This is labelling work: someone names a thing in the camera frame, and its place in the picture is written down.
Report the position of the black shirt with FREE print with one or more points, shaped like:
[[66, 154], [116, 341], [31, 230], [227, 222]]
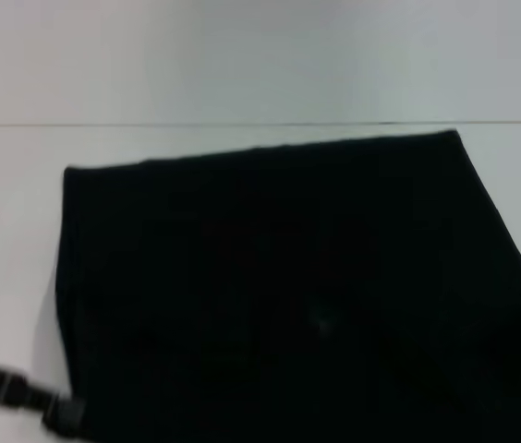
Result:
[[288, 286]]

